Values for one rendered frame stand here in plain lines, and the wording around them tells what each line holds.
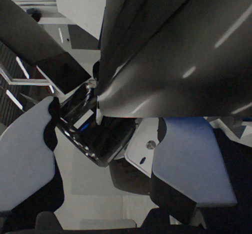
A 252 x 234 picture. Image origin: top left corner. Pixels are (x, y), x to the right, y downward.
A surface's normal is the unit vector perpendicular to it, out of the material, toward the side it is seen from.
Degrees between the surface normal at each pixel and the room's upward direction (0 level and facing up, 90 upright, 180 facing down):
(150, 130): 54
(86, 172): 90
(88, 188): 90
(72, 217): 90
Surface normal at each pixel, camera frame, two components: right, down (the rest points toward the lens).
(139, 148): -0.51, 0.01
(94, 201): 0.11, -0.39
